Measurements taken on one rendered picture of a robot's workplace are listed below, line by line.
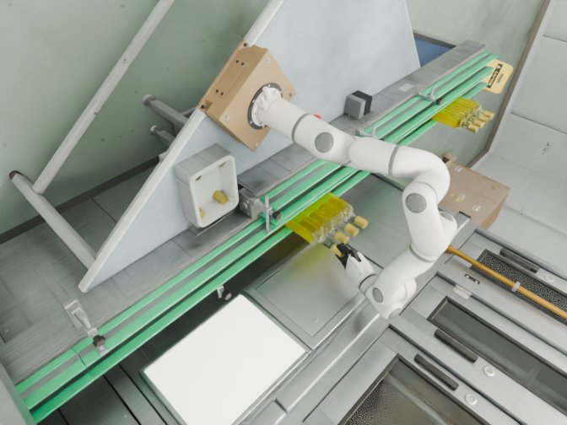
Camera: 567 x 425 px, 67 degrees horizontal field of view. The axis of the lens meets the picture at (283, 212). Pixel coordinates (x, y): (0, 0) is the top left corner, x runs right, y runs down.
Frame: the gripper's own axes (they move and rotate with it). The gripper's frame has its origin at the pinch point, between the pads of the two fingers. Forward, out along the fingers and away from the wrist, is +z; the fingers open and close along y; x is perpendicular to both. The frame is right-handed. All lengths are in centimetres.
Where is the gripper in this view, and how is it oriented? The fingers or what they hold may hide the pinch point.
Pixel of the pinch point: (342, 252)
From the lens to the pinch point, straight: 151.6
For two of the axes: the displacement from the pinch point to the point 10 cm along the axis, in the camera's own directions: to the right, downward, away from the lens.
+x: -8.7, 3.3, -3.6
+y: 0.1, -7.3, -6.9
